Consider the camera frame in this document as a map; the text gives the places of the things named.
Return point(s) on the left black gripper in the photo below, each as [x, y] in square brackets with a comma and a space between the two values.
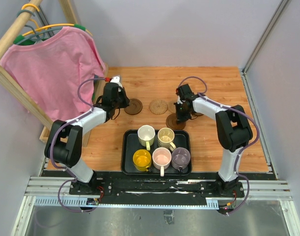
[126, 100]

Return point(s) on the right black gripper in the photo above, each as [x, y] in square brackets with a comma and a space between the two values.
[179, 117]

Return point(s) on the woven rattan coaster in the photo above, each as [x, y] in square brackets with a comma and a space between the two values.
[158, 107]
[171, 107]

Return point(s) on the dark wooden coaster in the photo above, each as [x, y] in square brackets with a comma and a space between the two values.
[135, 107]
[171, 122]
[196, 114]

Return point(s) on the cream cartoon cup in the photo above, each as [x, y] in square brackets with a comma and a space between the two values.
[165, 138]

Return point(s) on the purple cup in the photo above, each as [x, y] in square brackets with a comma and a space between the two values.
[181, 157]

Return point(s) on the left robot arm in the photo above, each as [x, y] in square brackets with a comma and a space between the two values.
[64, 145]

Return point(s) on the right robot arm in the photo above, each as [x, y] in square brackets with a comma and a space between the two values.
[233, 131]

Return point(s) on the white faceted cup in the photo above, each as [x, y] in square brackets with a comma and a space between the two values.
[146, 135]

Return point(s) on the pink cup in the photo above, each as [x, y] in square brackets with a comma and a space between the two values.
[161, 159]

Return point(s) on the yellow cup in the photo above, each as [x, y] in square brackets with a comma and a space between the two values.
[142, 160]

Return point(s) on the black tray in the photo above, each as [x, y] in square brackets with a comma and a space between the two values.
[131, 144]

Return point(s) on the pink t-shirt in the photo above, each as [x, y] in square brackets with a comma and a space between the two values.
[57, 73]

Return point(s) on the yellow hanger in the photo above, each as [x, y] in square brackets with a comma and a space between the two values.
[41, 27]

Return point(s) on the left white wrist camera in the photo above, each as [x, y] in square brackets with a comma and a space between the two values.
[115, 79]

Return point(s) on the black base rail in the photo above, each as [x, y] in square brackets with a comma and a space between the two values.
[116, 189]

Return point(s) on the right aluminium frame post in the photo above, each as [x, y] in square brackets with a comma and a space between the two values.
[265, 35]

